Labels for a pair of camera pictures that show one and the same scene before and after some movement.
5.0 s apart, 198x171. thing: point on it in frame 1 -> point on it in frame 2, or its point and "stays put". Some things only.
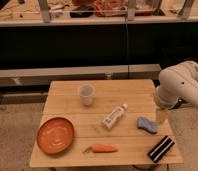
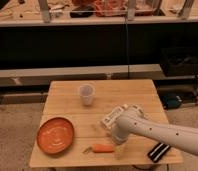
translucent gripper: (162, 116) -> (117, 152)
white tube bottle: (112, 118) stays put
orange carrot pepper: (100, 148) stays put
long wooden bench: (41, 78) stays put
